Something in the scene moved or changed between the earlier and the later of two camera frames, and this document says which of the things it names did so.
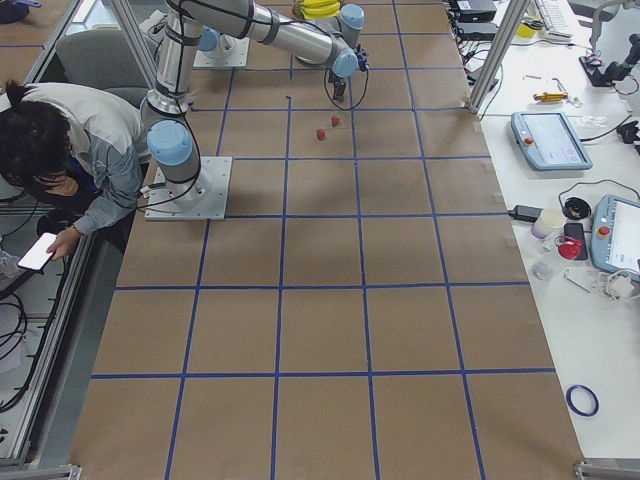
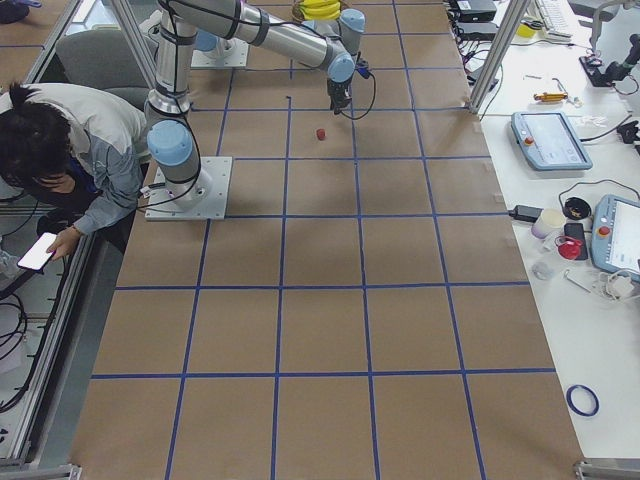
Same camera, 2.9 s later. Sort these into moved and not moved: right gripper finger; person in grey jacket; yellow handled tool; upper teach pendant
Moved: right gripper finger
Not moved: person in grey jacket; upper teach pendant; yellow handled tool
